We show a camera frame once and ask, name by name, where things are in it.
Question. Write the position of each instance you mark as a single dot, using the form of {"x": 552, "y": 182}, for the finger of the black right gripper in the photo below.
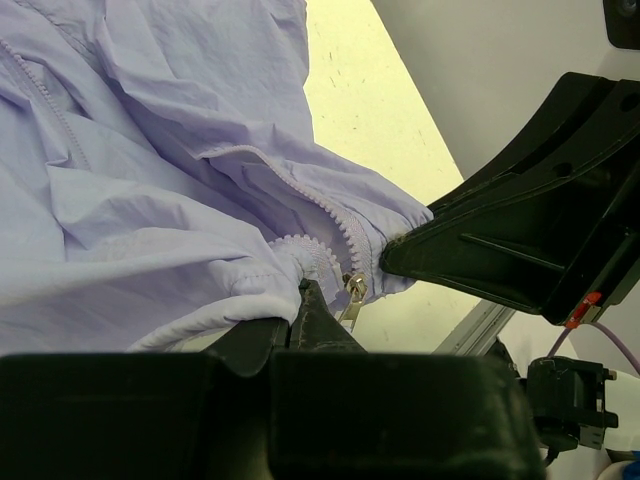
{"x": 583, "y": 121}
{"x": 537, "y": 245}

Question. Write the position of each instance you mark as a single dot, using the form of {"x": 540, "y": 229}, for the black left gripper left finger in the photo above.
{"x": 198, "y": 415}

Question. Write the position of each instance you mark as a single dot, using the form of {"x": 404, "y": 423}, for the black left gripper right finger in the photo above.
{"x": 340, "y": 414}

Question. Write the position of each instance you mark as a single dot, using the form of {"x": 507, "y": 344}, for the lilac zip jacket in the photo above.
{"x": 160, "y": 179}

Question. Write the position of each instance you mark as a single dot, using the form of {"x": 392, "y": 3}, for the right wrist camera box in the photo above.
{"x": 622, "y": 22}

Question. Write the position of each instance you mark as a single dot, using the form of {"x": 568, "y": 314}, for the aluminium table front rail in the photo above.
{"x": 477, "y": 331}

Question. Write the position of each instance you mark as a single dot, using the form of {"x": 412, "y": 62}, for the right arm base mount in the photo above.
{"x": 567, "y": 400}

